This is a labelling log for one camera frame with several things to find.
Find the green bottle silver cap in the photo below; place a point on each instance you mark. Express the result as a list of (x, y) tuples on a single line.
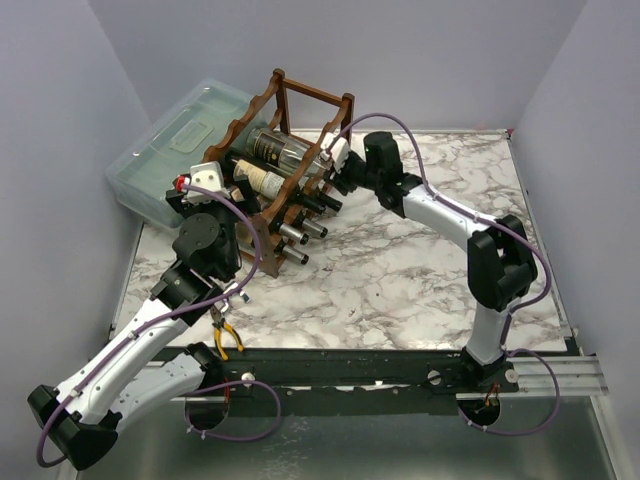
[(292, 254)]

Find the brown wooden wine rack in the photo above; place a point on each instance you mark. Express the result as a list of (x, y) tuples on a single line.
[(270, 109)]

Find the black front mounting rail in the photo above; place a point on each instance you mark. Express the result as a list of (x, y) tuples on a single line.
[(315, 382)]

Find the yellow handled pliers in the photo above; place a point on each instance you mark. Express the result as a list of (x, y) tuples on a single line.
[(221, 326)]

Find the tall clear glass bottle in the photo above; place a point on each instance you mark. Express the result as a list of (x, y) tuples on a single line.
[(275, 148)]

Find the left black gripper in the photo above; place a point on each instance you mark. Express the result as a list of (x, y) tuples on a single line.
[(188, 209)]

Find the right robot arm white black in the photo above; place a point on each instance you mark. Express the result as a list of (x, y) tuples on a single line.
[(500, 266)]

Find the translucent green plastic storage box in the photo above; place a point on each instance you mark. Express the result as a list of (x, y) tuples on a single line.
[(141, 176)]

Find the tall dark green bottle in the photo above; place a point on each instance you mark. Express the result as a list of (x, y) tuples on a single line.
[(270, 184)]

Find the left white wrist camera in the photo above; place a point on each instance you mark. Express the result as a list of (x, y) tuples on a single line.
[(202, 180)]

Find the green bottle white neck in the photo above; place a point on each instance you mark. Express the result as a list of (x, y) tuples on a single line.
[(293, 233)]

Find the green bottle grey label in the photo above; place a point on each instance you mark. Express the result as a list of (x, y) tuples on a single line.
[(312, 228)]

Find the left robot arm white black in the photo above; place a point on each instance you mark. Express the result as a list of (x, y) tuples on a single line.
[(83, 416)]

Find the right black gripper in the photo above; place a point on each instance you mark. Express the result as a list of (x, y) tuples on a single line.
[(343, 179)]

